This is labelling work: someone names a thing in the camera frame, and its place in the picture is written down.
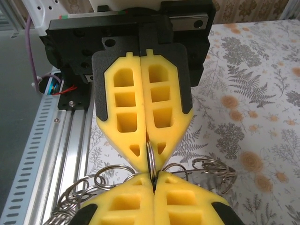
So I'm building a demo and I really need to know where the small electronics board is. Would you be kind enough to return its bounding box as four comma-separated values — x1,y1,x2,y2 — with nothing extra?
44,74,63,96

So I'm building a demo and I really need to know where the aluminium corner post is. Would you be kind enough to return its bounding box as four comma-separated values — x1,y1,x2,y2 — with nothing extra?
282,0,300,22

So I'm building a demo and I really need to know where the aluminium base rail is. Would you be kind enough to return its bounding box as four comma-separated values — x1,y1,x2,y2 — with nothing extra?
38,106,100,225

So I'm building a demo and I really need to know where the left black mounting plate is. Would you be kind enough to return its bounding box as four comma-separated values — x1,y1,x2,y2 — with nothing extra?
57,85,95,111

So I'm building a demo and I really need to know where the floral patterned table cover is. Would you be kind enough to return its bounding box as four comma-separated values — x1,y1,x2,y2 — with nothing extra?
88,17,300,225

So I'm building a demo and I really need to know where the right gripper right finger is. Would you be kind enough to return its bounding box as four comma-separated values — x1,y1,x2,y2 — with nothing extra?
154,171,246,225

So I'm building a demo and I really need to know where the white slotted cable duct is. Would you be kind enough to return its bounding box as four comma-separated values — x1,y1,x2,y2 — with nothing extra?
0,93,62,225

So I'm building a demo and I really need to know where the aluminium frame post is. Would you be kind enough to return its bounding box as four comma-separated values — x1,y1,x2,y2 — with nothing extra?
0,0,27,37

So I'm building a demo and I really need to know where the metal hoop with split rings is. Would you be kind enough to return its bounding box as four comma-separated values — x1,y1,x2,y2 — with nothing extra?
43,140,238,225

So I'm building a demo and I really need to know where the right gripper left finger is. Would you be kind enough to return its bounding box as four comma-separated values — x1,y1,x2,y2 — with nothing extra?
74,172,156,225

